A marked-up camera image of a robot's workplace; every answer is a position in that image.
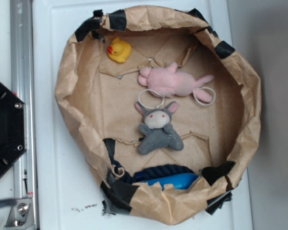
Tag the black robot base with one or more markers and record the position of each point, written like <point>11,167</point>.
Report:
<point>12,129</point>

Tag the grey plush bunny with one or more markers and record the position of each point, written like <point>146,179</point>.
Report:
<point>158,131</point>

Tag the pink plush bunny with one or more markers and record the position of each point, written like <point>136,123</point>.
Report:
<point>169,82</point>

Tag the brown paper bin with tape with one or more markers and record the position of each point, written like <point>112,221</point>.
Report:
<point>96,98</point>

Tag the yellow rubber duck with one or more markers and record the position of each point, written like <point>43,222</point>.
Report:
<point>119,50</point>

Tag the blue plastic toy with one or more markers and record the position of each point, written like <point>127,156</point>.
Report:
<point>179,181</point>

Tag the aluminium frame rail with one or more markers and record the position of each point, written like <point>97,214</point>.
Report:
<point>24,170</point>

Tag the metal corner bracket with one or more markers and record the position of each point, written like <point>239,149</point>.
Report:
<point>21,216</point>

